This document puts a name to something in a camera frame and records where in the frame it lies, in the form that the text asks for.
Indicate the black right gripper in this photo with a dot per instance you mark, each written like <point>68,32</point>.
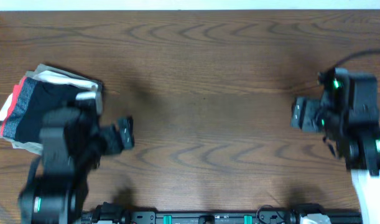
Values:
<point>300,112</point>

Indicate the black leggings with red waistband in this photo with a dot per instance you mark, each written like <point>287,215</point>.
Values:
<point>78,132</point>

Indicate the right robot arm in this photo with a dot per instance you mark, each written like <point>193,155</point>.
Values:
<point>354,127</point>

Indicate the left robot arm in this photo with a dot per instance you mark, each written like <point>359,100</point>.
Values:
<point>60,198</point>

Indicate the beige folded garment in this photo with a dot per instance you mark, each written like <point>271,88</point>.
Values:
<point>22,113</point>

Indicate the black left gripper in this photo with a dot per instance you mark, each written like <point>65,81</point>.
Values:
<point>125,133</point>

